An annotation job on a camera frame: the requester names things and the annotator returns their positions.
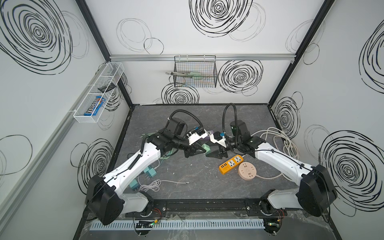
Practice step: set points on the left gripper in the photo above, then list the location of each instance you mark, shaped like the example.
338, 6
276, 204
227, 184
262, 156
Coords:
190, 147

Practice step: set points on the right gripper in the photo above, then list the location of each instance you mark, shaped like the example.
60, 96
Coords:
223, 148

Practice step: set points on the light green charger plug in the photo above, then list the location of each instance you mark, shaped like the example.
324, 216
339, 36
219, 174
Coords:
206, 148

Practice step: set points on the purple power strip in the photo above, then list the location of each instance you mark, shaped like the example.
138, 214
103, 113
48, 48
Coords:
213, 136

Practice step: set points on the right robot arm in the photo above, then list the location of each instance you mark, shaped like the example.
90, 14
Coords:
315, 191

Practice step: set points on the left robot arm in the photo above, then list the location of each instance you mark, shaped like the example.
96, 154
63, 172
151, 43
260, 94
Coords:
105, 196

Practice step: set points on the teal charger plug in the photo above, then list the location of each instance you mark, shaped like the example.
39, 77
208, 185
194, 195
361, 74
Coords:
150, 172
134, 185

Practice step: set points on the teal charger plug front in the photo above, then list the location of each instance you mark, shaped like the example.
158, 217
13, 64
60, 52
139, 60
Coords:
134, 185

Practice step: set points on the orange power strip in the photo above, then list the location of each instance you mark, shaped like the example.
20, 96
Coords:
230, 164

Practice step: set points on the round pink power strip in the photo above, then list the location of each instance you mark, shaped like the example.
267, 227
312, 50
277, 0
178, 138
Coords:
247, 171

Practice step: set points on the green tongs in basket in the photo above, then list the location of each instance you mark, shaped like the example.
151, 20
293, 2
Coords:
192, 75

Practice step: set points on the black remote control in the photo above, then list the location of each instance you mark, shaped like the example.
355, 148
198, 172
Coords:
107, 88

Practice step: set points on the blue candy packet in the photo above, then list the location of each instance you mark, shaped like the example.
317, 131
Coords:
93, 109

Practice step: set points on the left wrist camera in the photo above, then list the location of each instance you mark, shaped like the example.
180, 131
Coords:
196, 135

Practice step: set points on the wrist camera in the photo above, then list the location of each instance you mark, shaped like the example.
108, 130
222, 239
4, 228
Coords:
196, 135
222, 142

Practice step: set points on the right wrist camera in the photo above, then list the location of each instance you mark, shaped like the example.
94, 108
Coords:
222, 142

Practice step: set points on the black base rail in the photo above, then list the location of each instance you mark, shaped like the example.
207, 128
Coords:
204, 207

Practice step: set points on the black wire basket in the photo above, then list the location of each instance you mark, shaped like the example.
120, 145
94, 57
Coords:
197, 71

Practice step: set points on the white wire shelf basket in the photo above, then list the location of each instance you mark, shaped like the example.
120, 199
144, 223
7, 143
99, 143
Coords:
109, 72

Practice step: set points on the grey slotted cable duct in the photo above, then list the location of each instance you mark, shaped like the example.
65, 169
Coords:
194, 224

